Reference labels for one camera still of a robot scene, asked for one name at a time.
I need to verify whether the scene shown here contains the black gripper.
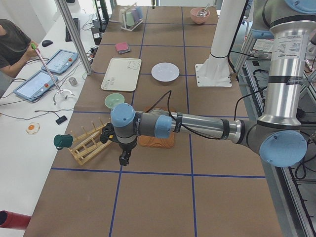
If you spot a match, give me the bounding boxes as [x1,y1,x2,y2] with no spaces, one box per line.
[117,135,137,165]

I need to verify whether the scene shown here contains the white round plate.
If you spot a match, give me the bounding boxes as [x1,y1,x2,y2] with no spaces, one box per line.
[151,62,180,82]

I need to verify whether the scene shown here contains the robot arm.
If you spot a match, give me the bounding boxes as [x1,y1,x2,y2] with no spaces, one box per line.
[111,0,316,167]

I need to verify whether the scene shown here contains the cream bear tray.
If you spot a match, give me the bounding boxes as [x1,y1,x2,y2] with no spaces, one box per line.
[101,57,142,92]

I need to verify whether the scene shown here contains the wooden dish rack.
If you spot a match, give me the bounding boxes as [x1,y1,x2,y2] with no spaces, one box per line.
[68,118,111,165]

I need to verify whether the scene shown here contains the wooden cutting board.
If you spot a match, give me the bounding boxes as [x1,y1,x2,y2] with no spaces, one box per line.
[138,106,177,149]

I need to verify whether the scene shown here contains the green bowl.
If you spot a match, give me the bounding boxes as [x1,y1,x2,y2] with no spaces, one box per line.
[104,93,125,110]

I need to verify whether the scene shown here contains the dark green cup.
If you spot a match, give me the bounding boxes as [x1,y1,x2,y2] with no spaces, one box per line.
[53,134,74,150]

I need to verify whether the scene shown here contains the small black device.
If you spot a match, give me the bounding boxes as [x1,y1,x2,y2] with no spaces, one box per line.
[56,116,68,125]

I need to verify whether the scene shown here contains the pink reacher grabber stick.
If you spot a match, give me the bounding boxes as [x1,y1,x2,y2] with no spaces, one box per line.
[31,43,74,106]

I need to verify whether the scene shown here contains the small metal cylinder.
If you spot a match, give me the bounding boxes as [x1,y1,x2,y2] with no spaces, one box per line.
[68,77,78,86]

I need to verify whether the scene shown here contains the fried egg toy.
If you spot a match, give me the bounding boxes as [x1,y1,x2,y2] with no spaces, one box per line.
[26,122,40,135]

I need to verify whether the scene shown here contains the pink cloth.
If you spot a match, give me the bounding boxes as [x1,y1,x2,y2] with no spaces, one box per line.
[115,42,129,51]

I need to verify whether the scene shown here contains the far blue teach pendant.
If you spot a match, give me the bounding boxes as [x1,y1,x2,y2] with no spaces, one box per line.
[46,49,78,75]

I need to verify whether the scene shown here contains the blue teach pendant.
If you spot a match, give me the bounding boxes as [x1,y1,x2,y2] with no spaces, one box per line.
[13,70,55,102]
[46,49,78,75]

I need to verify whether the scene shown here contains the near blue teach pendant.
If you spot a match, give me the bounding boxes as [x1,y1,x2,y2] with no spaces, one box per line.
[13,70,55,102]

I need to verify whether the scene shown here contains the red cylinder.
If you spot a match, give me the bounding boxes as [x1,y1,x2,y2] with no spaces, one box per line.
[0,210,31,230]

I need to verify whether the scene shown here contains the black computer mouse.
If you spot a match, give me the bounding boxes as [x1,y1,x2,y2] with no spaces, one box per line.
[41,40,53,47]

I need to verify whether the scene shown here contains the cup holder rack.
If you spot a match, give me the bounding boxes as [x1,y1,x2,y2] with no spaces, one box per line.
[119,3,143,32]

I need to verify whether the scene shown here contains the black keyboard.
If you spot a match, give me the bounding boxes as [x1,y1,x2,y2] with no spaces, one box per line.
[65,17,80,42]

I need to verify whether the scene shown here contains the person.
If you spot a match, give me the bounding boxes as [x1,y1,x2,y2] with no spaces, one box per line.
[0,19,38,95]

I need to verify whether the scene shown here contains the pink bowl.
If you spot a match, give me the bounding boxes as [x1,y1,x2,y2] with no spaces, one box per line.
[190,7,210,24]

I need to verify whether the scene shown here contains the metal spoon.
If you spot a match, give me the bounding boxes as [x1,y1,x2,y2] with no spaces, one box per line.
[197,3,210,17]

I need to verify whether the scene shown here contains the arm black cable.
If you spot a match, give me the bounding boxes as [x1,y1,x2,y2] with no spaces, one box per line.
[148,90,225,140]

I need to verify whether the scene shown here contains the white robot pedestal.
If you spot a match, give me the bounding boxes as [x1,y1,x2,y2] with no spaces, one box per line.
[195,0,249,87]

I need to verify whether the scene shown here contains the aluminium frame post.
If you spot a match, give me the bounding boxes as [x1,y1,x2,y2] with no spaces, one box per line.
[55,0,92,76]

